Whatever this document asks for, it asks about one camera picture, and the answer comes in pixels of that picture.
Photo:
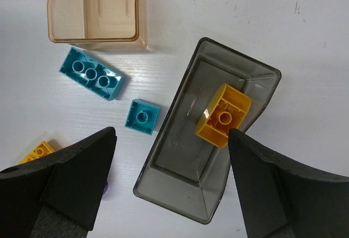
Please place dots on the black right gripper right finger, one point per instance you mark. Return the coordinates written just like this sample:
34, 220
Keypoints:
281, 197

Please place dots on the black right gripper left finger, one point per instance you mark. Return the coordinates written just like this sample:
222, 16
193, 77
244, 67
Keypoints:
58, 195

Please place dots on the purple oval lego brick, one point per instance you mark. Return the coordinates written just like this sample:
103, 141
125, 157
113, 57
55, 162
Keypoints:
105, 188

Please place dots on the yellow long lego brick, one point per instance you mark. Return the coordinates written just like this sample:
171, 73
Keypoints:
43, 149

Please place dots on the smoky grey transparent container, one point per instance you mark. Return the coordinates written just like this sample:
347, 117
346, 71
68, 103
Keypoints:
184, 173

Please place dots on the yellow rounded lego brick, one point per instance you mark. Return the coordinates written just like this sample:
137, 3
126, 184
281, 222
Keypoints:
227, 109

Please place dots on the teal small lego brick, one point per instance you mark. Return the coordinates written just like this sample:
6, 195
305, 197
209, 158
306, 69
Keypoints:
142, 116

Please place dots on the teal long lego brick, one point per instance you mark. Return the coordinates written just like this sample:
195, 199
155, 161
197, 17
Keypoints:
92, 74

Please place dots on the amber transparent container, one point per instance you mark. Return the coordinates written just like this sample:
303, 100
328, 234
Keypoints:
98, 24

